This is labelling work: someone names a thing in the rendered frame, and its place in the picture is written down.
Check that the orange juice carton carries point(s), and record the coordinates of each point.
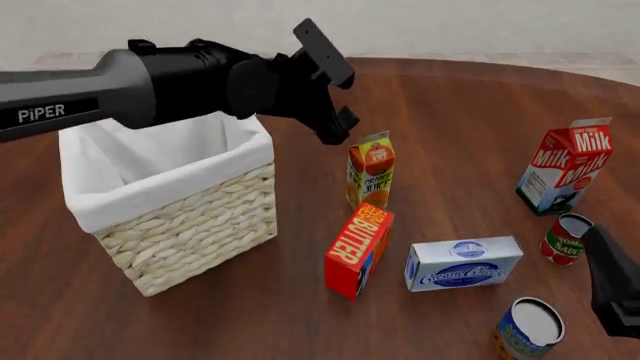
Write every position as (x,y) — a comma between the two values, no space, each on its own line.
(372,176)

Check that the blue and yellow soup can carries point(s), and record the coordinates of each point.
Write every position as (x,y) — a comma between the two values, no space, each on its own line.
(530,330)

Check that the red and yellow butter box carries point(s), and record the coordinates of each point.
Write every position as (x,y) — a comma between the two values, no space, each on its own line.
(357,251)

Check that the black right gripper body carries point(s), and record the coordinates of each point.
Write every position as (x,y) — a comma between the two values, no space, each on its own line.
(617,318)

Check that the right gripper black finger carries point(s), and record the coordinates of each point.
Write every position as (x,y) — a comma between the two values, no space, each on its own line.
(610,262)

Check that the red and white milk carton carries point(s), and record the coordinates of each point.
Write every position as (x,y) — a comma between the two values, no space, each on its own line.
(565,168)

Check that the grey and black left robot arm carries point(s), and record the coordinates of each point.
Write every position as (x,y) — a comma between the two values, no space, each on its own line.
(150,86)

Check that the wicker basket with white liner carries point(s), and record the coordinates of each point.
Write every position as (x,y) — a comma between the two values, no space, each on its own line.
(170,195)

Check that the white blue cream cheese box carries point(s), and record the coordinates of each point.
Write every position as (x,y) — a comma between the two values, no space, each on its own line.
(462,264)

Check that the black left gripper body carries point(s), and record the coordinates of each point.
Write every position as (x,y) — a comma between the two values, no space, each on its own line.
(300,97)

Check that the red tomato sauce can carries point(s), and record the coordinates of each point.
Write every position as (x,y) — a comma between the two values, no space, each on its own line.
(562,243)

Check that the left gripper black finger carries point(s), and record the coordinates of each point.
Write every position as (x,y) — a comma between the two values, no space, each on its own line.
(348,118)
(327,131)

